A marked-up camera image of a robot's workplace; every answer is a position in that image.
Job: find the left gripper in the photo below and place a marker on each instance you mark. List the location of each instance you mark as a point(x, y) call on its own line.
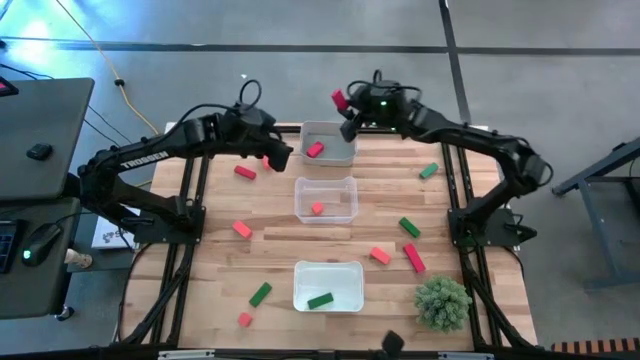
point(280, 155)

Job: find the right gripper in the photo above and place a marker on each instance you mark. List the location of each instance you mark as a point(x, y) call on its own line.
point(385, 117)

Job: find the red wooden block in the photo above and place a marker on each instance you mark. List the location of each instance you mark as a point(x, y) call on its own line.
point(414, 258)
point(245, 172)
point(339, 99)
point(315, 149)

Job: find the small orange wooden block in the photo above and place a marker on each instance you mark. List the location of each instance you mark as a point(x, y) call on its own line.
point(245, 319)
point(317, 208)

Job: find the green wooden block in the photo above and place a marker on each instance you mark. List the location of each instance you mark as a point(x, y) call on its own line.
point(428, 170)
point(260, 294)
point(409, 227)
point(320, 300)

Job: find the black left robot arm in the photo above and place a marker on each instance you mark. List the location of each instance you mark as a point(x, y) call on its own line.
point(200, 135)

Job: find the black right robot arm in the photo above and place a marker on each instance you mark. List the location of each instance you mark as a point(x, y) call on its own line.
point(475, 145)

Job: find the gray plastic bin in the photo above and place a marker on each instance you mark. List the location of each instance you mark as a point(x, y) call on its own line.
point(337, 145)

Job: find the clear plastic bin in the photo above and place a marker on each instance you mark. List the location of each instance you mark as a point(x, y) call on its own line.
point(332, 195)

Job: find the white plastic bin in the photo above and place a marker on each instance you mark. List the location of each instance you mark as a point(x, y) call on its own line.
point(330, 282)

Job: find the white paper with logo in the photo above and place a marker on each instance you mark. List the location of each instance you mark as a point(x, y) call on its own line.
point(107, 237)

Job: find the artificial green potted plant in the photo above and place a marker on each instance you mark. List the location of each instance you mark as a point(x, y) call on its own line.
point(443, 303)

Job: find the black desk support bar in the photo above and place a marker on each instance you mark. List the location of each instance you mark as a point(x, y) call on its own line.
point(70, 182)

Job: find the small white rounded object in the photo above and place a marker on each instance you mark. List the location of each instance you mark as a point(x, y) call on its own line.
point(79, 258)

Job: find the small black puck device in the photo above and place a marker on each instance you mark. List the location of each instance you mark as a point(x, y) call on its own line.
point(40, 151)

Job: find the black computer mouse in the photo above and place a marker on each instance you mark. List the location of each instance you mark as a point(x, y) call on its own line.
point(40, 245)

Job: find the black desk caster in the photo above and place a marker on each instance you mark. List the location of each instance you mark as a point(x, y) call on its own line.
point(64, 313)

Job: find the gray metal stand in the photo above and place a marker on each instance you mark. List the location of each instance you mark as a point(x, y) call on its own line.
point(602, 230)

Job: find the black device with red light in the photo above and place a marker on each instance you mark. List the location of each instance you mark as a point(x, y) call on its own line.
point(7, 87)

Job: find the dark gray desk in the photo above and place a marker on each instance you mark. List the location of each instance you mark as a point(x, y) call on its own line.
point(35, 295)

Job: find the black keyboard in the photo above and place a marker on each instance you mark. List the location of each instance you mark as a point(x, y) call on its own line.
point(6, 245)

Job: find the black and tan striped bar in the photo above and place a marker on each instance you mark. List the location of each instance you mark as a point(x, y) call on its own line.
point(595, 346)

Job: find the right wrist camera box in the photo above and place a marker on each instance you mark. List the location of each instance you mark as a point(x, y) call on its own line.
point(382, 90)

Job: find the black aluminium table frame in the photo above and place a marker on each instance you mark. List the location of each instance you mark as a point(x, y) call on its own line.
point(360, 356)

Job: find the silver bracket plate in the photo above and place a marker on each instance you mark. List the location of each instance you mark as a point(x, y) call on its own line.
point(465, 356)
point(186, 354)

